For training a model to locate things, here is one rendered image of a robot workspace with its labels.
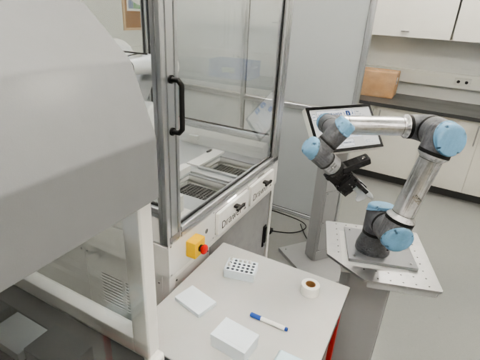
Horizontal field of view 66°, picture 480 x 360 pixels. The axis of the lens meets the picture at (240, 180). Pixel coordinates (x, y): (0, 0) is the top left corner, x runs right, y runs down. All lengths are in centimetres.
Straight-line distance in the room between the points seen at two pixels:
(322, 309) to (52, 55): 118
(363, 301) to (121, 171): 142
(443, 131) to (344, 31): 170
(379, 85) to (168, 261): 362
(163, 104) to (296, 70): 211
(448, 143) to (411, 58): 349
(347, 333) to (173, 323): 96
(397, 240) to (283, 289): 48
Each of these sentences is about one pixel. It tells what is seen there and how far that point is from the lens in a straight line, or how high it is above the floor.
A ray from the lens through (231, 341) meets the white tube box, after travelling 123.
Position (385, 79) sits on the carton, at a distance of 456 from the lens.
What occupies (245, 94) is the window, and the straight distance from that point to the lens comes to 166.
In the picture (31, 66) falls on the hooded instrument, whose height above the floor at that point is 165.
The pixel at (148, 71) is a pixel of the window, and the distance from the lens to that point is 120.
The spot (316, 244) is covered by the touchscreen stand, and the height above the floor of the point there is 19.
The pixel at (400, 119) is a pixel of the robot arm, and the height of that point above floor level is 138.
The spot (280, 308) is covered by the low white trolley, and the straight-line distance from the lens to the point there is 143.
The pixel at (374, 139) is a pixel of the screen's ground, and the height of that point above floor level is 100.
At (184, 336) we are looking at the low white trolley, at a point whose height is 76.
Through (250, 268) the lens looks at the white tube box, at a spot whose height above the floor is 80.
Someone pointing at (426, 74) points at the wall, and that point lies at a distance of 489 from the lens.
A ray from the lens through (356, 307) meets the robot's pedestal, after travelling 190.
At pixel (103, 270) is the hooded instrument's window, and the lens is 77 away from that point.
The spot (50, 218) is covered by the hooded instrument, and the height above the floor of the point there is 144.
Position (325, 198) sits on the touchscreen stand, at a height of 57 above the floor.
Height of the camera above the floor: 174
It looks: 25 degrees down
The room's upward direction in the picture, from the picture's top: 3 degrees clockwise
